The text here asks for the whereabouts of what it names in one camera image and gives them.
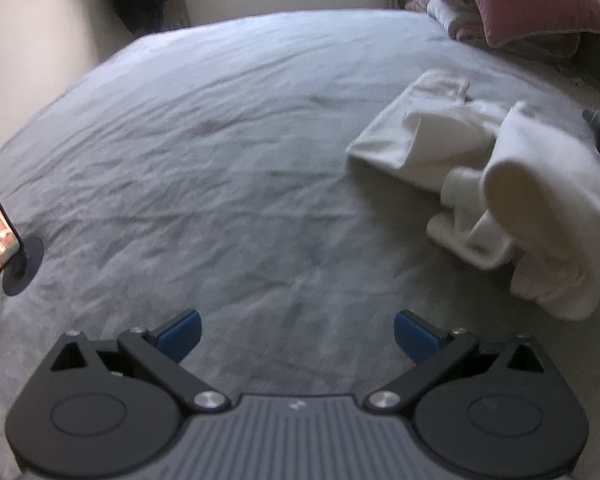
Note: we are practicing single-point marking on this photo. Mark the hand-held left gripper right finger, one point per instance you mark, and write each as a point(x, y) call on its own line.
point(415, 337)

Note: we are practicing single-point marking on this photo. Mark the bed with grey sheet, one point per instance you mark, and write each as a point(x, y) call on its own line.
point(205, 160)

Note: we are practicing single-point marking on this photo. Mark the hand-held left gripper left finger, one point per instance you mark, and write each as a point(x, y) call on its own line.
point(180, 336)

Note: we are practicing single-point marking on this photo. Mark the white hooded sweatshirt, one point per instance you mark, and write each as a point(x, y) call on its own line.
point(430, 130)

